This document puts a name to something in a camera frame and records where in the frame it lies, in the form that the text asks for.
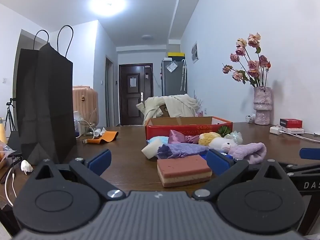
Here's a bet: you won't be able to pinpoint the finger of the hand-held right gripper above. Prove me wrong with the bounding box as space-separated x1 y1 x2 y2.
277 162 320 178
299 148 320 161

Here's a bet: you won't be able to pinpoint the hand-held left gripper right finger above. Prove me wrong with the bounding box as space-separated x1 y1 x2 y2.
192 149 292 202

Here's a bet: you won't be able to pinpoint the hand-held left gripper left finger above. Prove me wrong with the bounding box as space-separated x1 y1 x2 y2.
26 149 126 201

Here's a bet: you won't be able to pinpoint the yellow and white plush toy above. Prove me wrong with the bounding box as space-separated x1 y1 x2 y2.
199 132 237 154

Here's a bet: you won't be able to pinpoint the clear plastic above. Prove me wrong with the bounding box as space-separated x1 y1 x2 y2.
225 131 243 145

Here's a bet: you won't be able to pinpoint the purple towel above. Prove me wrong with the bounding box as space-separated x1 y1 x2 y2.
228 142 267 165

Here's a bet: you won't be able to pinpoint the pink and brown sponge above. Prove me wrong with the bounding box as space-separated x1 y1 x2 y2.
157 154 213 188

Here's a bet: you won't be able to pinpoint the purple knitted cloth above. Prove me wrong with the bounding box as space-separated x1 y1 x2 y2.
157 143 209 160

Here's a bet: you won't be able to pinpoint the red cardboard box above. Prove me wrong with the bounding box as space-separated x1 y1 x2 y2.
145 116 233 145

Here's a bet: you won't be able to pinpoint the white cylinder sponge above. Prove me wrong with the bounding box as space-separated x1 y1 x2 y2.
141 139 163 160

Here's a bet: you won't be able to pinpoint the red flat box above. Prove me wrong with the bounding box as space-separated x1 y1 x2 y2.
279 118 303 128

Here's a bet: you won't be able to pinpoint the blue and white packets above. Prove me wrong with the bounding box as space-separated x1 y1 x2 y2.
74 116 85 138

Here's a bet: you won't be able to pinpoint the clear glass jar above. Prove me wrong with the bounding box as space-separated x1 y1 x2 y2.
84 109 98 133

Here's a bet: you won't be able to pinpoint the purple satin cloth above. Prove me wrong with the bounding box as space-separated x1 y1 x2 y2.
169 129 200 145

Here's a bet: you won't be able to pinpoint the blue plush toy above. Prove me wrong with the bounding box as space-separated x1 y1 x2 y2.
147 135 169 145

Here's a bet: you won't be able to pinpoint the pink suitcase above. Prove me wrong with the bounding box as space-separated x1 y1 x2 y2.
72 86 99 128

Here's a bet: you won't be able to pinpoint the dark brown door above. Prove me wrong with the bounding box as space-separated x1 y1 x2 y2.
119 64 153 126

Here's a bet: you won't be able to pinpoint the pink speckled vase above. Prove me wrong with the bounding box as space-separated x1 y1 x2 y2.
254 87 272 125

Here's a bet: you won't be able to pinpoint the beige coat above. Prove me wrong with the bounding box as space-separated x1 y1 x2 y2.
136 94 200 127

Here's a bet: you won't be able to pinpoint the wooden chair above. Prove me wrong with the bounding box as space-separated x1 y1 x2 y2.
155 105 170 118

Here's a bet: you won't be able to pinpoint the black paper bag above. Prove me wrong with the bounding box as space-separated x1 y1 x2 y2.
15 25 77 165

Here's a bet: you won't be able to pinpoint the grey refrigerator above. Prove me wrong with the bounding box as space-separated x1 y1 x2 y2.
161 58 187 97

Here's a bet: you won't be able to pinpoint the white folded umbrella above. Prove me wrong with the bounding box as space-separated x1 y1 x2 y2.
180 59 187 92

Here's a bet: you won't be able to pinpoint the black tripod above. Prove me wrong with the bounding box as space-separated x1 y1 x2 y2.
5 97 18 133

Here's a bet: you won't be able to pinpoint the yellow bottle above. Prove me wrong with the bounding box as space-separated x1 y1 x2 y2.
0 117 7 144

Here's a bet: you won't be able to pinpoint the dried pink roses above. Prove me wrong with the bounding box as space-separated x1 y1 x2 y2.
222 32 272 88

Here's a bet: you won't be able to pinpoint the round ceiling light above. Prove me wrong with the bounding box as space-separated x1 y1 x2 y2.
89 0 127 17

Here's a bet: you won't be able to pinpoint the white charger cable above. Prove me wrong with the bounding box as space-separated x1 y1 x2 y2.
280 130 320 143

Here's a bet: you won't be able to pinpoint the orange strap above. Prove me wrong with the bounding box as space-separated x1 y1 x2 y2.
86 131 118 145

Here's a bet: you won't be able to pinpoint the white usb cable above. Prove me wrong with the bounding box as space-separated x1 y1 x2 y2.
75 120 100 145

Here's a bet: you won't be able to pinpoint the thin white cable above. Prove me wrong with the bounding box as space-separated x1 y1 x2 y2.
5 165 17 207

